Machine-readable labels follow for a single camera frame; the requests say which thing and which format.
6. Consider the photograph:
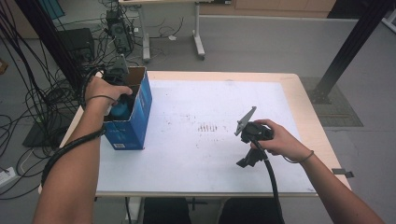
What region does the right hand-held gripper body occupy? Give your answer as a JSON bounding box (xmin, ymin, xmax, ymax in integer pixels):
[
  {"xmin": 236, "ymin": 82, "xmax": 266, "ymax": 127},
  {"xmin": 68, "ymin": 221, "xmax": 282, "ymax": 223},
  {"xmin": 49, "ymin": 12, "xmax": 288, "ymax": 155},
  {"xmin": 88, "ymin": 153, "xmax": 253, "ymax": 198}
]
[{"xmin": 233, "ymin": 105, "xmax": 276, "ymax": 151}]

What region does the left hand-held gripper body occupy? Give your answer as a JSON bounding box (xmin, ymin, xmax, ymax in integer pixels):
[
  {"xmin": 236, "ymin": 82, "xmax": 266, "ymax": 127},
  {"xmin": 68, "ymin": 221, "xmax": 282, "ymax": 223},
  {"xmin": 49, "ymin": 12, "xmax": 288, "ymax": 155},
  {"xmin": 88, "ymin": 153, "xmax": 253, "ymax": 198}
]
[{"xmin": 102, "ymin": 53, "xmax": 133, "ymax": 88}]

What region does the blue bottle with white cap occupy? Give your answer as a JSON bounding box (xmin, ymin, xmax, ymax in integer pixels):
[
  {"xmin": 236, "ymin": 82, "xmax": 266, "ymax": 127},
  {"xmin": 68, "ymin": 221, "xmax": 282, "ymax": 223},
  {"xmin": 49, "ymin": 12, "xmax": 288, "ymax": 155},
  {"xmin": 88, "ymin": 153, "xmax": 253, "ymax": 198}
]
[{"xmin": 108, "ymin": 98, "xmax": 133, "ymax": 121}]

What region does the blue cardboard box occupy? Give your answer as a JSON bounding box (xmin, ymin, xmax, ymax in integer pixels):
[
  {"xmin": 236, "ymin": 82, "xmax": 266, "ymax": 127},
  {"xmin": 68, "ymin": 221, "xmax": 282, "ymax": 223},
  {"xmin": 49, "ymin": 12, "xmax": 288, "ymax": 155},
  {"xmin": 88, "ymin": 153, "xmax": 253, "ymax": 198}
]
[{"xmin": 101, "ymin": 65, "xmax": 154, "ymax": 151}]

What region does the person's left hand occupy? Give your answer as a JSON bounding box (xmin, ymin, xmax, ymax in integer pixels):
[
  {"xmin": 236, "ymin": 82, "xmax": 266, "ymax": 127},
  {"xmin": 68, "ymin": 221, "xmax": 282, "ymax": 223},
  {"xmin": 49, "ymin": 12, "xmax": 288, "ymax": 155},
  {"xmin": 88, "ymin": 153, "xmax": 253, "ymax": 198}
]
[{"xmin": 84, "ymin": 76, "xmax": 134, "ymax": 117}]

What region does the person's right hand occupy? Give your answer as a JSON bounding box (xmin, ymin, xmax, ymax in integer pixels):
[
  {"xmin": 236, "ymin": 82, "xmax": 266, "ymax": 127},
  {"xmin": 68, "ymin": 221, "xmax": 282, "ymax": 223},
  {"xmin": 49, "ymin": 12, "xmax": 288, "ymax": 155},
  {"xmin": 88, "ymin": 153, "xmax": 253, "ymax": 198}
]
[{"xmin": 249, "ymin": 119, "xmax": 313, "ymax": 163}]

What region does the black computer tower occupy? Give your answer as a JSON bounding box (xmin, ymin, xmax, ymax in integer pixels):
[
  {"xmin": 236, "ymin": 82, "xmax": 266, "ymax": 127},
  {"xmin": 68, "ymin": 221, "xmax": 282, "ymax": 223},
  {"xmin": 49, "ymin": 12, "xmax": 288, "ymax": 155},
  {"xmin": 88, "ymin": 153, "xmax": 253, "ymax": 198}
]
[{"xmin": 105, "ymin": 8, "xmax": 134, "ymax": 54}]

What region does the white paper sheet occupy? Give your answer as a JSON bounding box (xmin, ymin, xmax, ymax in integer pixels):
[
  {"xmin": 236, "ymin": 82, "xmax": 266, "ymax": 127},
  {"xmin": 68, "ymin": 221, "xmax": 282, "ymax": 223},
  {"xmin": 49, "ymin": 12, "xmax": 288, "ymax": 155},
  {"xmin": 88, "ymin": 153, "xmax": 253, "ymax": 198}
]
[{"xmin": 95, "ymin": 79, "xmax": 319, "ymax": 194}]

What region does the black box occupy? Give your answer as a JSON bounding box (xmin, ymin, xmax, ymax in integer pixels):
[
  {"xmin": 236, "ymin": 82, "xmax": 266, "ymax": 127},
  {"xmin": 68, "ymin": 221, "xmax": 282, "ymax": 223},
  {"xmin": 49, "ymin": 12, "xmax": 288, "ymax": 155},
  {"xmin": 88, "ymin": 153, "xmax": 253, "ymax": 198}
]
[{"xmin": 57, "ymin": 27, "xmax": 96, "ymax": 64}]

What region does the person's right leg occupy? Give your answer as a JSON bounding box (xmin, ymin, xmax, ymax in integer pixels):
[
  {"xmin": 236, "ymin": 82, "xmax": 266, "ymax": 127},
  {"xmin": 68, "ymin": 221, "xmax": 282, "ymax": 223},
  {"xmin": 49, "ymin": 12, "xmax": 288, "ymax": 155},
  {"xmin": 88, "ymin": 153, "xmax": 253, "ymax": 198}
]
[{"xmin": 218, "ymin": 198, "xmax": 279, "ymax": 224}]

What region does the person's leg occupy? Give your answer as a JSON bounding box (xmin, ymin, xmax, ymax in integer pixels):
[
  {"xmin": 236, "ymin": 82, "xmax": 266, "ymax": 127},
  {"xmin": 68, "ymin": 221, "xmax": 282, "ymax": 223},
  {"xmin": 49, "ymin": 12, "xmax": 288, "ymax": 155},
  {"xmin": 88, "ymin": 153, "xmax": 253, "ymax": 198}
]
[
  {"xmin": 143, "ymin": 197, "xmax": 192, "ymax": 224},
  {"xmin": 218, "ymin": 198, "xmax": 279, "ymax": 224}
]

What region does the black tape piece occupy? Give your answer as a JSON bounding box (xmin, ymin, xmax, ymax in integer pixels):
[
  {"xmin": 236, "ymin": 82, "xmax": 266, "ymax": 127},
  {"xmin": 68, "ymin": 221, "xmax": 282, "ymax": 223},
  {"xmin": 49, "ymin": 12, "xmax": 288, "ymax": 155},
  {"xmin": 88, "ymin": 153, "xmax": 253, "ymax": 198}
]
[{"xmin": 331, "ymin": 168, "xmax": 356, "ymax": 179}]

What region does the person's left leg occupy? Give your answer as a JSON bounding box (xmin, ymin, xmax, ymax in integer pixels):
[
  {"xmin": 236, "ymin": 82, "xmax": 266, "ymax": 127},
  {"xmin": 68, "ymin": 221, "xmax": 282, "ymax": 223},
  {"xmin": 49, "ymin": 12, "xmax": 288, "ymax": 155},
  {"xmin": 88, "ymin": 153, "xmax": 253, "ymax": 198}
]
[{"xmin": 143, "ymin": 197, "xmax": 192, "ymax": 224}]

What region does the black floor plate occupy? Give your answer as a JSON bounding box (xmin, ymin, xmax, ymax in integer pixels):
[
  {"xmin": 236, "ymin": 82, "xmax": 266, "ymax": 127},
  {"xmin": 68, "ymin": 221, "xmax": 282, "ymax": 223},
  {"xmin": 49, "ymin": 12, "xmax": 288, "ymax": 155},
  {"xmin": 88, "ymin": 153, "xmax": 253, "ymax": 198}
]
[{"xmin": 21, "ymin": 118, "xmax": 76, "ymax": 148}]

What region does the wooden cabinet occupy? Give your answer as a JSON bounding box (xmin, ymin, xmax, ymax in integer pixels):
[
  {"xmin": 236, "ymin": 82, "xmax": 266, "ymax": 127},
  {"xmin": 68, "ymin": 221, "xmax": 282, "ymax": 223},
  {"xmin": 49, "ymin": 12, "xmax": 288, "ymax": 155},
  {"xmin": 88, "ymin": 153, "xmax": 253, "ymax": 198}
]
[{"xmin": 199, "ymin": 0, "xmax": 338, "ymax": 19}]

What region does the white power strip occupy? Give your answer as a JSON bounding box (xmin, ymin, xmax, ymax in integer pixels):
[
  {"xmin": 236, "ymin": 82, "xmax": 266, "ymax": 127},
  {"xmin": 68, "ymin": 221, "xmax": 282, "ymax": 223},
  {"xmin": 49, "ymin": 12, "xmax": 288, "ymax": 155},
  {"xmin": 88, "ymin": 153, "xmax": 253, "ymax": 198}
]
[{"xmin": 0, "ymin": 166, "xmax": 17, "ymax": 189}]

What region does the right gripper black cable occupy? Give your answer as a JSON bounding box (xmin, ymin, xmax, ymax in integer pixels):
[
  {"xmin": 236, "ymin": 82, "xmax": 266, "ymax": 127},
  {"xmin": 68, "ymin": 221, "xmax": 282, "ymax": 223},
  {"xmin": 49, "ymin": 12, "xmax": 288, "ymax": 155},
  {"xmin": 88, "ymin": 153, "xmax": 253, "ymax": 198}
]
[{"xmin": 249, "ymin": 135, "xmax": 287, "ymax": 224}]

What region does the black metal post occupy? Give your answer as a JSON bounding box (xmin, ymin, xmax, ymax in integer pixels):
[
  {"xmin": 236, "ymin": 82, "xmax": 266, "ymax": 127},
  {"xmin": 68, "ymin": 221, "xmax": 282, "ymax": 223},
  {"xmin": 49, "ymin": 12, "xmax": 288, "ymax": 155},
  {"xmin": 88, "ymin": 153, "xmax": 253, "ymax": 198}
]
[
  {"xmin": 310, "ymin": 0, "xmax": 396, "ymax": 105},
  {"xmin": 13, "ymin": 0, "xmax": 90, "ymax": 101}
]

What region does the white desk frame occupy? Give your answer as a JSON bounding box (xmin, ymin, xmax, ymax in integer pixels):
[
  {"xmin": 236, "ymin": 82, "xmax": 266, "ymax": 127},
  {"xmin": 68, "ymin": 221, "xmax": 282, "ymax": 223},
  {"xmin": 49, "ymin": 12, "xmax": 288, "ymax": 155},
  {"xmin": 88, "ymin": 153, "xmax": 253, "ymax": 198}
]
[{"xmin": 119, "ymin": 0, "xmax": 233, "ymax": 63}]

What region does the tangle of black cables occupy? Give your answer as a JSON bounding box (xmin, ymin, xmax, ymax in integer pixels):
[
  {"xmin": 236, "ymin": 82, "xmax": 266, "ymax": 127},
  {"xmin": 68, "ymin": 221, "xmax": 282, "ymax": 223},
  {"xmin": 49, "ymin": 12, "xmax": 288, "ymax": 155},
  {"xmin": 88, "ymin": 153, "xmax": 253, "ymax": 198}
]
[{"xmin": 0, "ymin": 0, "xmax": 188, "ymax": 201}]

